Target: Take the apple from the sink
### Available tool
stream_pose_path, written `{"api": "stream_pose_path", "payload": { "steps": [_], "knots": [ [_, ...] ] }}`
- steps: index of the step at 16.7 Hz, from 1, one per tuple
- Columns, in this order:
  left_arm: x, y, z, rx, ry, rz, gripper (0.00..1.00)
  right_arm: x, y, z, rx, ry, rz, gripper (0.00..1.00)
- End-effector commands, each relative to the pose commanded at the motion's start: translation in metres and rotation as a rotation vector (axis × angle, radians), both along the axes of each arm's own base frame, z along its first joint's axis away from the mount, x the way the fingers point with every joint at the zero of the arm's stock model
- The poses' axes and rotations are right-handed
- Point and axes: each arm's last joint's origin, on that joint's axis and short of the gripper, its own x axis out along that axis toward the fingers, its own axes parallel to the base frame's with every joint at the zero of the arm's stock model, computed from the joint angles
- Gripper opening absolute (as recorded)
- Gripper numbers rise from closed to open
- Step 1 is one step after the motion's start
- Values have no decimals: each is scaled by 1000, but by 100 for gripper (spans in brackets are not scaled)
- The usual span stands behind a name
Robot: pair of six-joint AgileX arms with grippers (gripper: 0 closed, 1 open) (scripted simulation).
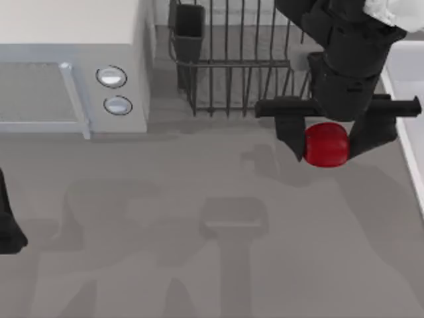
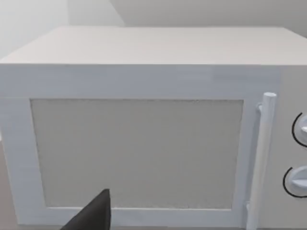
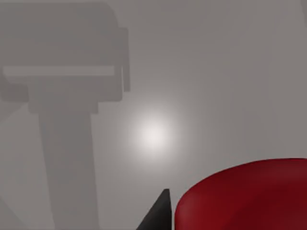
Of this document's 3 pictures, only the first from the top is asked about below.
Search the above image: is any red apple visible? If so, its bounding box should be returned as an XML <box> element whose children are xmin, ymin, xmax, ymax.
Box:
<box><xmin>302</xmin><ymin>121</ymin><xmax>350</xmax><ymax>168</ymax></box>

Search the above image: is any white sink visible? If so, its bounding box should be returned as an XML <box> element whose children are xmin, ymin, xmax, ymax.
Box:
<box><xmin>380</xmin><ymin>30</ymin><xmax>424</xmax><ymax>221</ymax></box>

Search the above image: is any dark grey utensil cup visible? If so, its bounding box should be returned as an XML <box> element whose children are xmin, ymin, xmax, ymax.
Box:
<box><xmin>168</xmin><ymin>1</ymin><xmax>207</xmax><ymax>63</ymax></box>

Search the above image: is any round microwave knob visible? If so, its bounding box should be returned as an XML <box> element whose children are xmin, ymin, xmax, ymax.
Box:
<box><xmin>103</xmin><ymin>95</ymin><xmax>134</xmax><ymax>117</ymax></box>
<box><xmin>95</xmin><ymin>65</ymin><xmax>129</xmax><ymax>89</ymax></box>

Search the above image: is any pale microwave oven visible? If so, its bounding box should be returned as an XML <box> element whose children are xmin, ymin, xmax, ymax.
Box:
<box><xmin>0</xmin><ymin>0</ymin><xmax>149</xmax><ymax>140</ymax></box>

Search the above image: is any microwave oven door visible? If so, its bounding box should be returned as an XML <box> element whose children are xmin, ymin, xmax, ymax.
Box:
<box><xmin>0</xmin><ymin>62</ymin><xmax>92</xmax><ymax>135</ymax></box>

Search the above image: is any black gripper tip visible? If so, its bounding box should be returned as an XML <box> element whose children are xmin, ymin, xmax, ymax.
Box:
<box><xmin>0</xmin><ymin>168</ymin><xmax>29</xmax><ymax>256</ymax></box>

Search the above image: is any dark grey wire rack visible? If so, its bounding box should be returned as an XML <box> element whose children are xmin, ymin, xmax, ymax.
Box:
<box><xmin>167</xmin><ymin>0</ymin><xmax>314</xmax><ymax>117</ymax></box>

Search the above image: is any microwave door handle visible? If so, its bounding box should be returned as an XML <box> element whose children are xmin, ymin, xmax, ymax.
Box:
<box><xmin>58</xmin><ymin>62</ymin><xmax>93</xmax><ymax>140</ymax></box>

